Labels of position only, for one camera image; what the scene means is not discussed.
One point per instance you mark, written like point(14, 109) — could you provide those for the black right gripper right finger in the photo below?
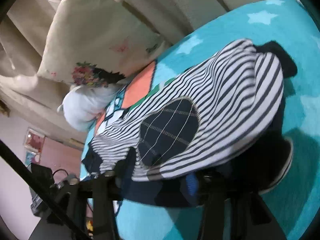
point(233, 207)

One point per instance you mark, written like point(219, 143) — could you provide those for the framed pink wall picture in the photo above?
point(33, 145)

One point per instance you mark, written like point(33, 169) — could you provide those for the beige floral print pillow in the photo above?
point(98, 34)

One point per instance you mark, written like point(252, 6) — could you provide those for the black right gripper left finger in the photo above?
point(71, 206)

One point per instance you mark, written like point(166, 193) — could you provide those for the beige curtain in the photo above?
point(24, 29)

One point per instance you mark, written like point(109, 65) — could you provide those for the turquoise star cartoon blanket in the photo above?
point(296, 200)

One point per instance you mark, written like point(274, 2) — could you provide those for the striped navy white pants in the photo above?
point(215, 128)

